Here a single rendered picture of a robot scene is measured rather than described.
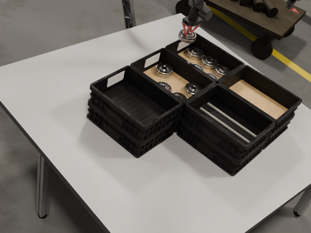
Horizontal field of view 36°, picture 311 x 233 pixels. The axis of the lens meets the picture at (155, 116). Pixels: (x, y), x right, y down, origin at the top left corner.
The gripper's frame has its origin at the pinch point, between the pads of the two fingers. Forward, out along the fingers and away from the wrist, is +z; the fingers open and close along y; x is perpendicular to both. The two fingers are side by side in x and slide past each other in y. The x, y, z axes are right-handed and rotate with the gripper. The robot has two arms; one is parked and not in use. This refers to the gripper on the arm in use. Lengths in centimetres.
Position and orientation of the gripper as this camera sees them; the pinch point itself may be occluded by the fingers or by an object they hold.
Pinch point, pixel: (188, 32)
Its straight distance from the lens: 283.3
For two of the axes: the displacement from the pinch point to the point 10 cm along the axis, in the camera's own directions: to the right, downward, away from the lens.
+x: -6.6, -6.2, 4.3
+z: -2.2, 7.0, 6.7
